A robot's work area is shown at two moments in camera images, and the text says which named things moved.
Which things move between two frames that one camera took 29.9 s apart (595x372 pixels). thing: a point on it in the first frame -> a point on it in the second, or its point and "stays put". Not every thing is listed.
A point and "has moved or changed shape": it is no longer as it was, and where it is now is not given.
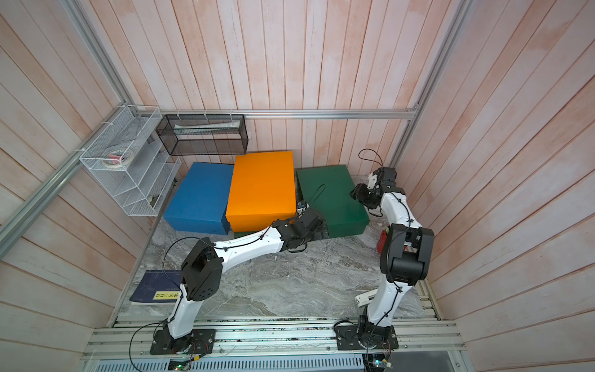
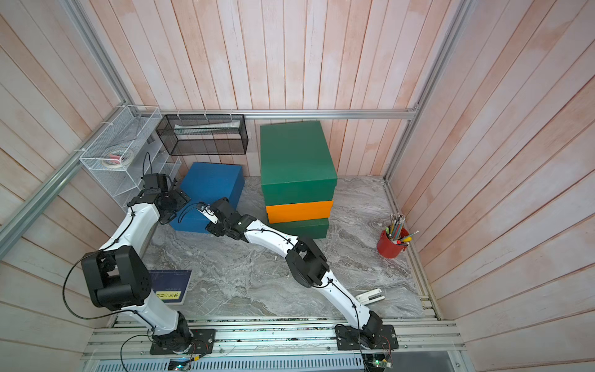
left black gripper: [319, 235] -> [181, 198]
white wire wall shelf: [130, 158] stays put
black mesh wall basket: [204, 134] stays put
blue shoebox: [201, 203] has moved or changed shape
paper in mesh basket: [185, 129] stays put
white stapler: [365, 298] stays put
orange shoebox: [263, 190] has moved or changed shape
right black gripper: [359, 194] -> [214, 230]
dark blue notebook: [158, 286] stays put
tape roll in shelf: [117, 159] stays put
